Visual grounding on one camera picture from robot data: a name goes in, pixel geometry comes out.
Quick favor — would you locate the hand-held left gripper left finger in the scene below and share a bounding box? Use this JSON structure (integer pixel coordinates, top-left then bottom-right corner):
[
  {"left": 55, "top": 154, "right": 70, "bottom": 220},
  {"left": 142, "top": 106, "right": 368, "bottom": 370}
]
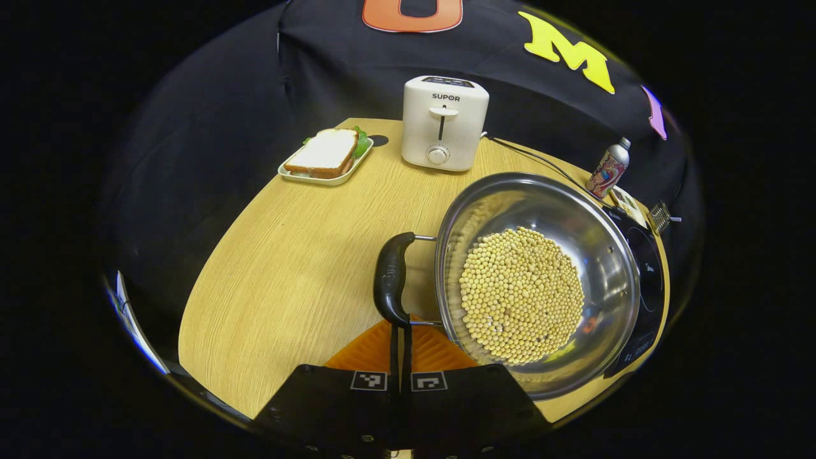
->
[{"left": 252, "top": 319, "right": 404, "bottom": 459}]

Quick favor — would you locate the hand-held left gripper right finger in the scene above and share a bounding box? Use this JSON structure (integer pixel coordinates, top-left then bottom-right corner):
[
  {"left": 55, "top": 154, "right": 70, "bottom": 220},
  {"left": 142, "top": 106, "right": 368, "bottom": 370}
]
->
[{"left": 403, "top": 317, "right": 552, "bottom": 459}]

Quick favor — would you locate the stainless steel pot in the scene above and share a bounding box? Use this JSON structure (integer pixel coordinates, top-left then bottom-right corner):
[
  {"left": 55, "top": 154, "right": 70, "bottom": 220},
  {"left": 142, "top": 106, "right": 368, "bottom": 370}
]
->
[{"left": 373, "top": 172, "right": 641, "bottom": 401}]

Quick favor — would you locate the black induction cooktop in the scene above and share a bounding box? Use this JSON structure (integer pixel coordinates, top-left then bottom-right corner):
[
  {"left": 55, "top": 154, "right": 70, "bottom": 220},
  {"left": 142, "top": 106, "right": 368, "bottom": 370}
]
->
[{"left": 599, "top": 204, "right": 665, "bottom": 379}]

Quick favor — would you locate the pile of soybeans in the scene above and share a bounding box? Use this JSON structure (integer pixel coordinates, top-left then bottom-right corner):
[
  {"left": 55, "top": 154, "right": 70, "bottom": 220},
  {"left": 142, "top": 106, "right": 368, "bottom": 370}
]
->
[{"left": 459, "top": 226, "right": 586, "bottom": 366}]

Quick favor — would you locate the sandwich with lettuce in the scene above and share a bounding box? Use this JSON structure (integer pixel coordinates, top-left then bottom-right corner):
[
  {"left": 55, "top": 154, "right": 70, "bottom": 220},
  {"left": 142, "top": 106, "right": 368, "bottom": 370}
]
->
[{"left": 284, "top": 126, "right": 370, "bottom": 179}]

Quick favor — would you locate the white divided seasoning dish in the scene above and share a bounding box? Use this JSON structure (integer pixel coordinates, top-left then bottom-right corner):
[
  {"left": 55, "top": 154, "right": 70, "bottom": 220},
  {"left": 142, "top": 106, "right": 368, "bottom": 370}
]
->
[{"left": 609, "top": 185, "right": 650, "bottom": 229}]

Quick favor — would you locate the silver patterned bottle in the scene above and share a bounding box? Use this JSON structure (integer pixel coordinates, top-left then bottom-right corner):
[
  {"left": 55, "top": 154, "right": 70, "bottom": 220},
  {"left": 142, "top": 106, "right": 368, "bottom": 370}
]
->
[{"left": 586, "top": 137, "right": 632, "bottom": 200}]

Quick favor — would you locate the white toaster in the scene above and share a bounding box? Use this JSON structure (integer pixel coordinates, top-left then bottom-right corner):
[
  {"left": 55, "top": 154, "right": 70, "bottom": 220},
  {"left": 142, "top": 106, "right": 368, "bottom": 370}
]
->
[{"left": 401, "top": 75, "right": 490, "bottom": 172}]

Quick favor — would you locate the black toaster cable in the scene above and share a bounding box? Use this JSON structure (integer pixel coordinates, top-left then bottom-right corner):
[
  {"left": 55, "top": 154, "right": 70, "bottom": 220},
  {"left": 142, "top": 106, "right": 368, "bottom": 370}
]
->
[{"left": 481, "top": 132, "right": 606, "bottom": 200}]

